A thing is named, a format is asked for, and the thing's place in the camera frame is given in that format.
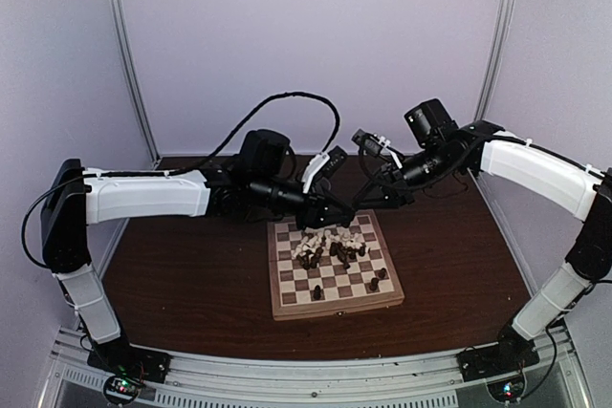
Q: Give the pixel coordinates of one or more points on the dark chess pawn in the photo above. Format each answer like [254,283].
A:
[374,284]

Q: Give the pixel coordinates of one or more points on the aluminium frame post right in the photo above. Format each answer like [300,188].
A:
[500,34]

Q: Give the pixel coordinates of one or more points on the wooden chess board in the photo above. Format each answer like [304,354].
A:
[342,291]

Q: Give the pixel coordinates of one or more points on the aluminium frame post left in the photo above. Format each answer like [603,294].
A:
[131,79]

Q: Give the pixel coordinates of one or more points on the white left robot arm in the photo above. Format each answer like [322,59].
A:
[81,197]

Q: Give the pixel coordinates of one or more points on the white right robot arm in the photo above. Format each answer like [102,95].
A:
[485,147]

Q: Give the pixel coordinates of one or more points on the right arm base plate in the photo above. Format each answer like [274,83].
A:
[490,361]

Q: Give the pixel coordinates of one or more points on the aluminium front rail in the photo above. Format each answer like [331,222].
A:
[421,380]

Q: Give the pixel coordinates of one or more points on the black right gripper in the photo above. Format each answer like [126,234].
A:
[391,197]

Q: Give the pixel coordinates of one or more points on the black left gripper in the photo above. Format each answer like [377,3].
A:
[328,218]

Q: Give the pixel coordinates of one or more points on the pile of dark chess pieces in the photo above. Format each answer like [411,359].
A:
[345,255]

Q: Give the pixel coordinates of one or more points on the aluminium frame post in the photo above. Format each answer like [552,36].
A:
[131,79]
[500,34]

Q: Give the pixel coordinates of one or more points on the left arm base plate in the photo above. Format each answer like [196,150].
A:
[136,363]

